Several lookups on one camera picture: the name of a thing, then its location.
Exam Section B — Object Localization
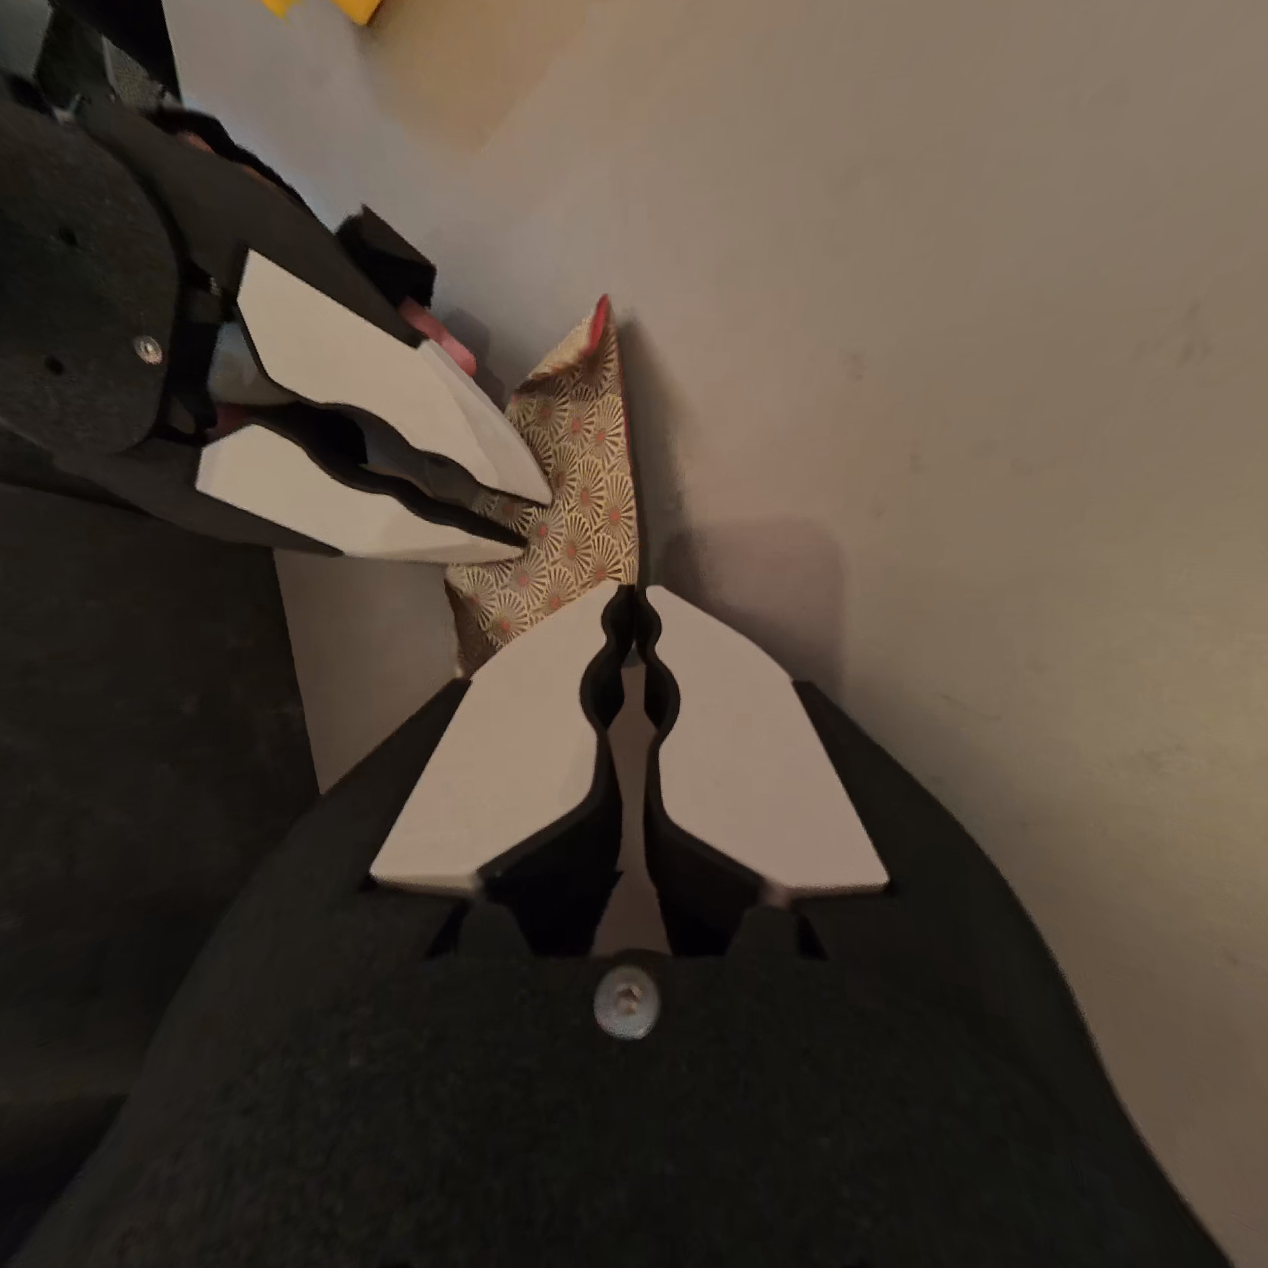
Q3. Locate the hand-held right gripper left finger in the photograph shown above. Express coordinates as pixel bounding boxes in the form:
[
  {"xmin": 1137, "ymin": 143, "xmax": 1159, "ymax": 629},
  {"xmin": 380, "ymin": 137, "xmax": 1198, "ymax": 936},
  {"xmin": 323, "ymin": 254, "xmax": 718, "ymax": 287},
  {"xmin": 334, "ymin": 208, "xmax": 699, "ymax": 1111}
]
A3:
[{"xmin": 367, "ymin": 584, "xmax": 635, "ymax": 958}]

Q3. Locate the gold patterned origami paper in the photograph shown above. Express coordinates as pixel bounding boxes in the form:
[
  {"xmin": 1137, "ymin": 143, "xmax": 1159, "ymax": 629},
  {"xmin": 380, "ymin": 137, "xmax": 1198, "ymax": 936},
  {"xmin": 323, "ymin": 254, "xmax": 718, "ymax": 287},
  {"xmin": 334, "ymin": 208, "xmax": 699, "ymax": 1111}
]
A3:
[{"xmin": 444, "ymin": 294, "xmax": 644, "ymax": 675}]

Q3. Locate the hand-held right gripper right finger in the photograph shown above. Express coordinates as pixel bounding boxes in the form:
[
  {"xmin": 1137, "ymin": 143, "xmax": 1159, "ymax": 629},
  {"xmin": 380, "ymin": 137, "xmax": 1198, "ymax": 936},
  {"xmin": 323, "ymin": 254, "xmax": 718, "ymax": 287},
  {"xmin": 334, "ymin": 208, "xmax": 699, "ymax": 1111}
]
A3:
[{"xmin": 637, "ymin": 584, "xmax": 892, "ymax": 958}]

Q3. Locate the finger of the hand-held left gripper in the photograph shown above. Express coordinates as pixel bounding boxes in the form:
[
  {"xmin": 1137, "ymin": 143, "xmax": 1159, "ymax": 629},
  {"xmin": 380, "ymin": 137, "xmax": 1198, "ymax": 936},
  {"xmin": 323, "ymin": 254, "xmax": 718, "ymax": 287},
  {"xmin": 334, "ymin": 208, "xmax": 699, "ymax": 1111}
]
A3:
[
  {"xmin": 235, "ymin": 247, "xmax": 555, "ymax": 509},
  {"xmin": 193, "ymin": 421, "xmax": 528, "ymax": 566}
]

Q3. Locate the person's left hand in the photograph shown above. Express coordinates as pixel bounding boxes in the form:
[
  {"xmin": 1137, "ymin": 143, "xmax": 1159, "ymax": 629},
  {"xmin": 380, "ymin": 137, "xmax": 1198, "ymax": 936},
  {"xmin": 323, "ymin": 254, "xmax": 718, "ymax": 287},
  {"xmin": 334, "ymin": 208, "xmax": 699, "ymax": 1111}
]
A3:
[{"xmin": 398, "ymin": 302, "xmax": 483, "ymax": 377}]

